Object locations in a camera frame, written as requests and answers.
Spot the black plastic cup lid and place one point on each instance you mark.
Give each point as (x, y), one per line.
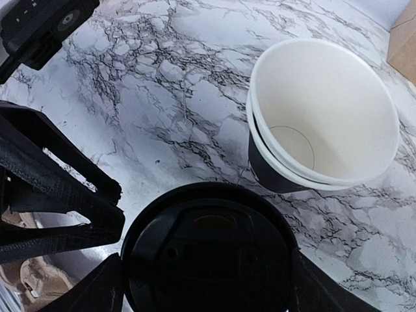
(208, 247)

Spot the brown paper bag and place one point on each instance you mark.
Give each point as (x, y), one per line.
(402, 45)

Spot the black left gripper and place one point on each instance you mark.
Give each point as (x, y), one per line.
(33, 31)

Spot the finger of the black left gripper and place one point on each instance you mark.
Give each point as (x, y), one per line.
(105, 227)
(54, 175)

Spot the brown cardboard cup carrier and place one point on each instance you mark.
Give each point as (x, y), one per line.
(36, 281)

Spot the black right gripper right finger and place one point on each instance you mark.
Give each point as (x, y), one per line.
(313, 290)

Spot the stacked black paper cups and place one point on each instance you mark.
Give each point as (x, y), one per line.
(319, 118)

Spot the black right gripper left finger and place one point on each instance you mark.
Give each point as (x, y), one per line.
(101, 290)

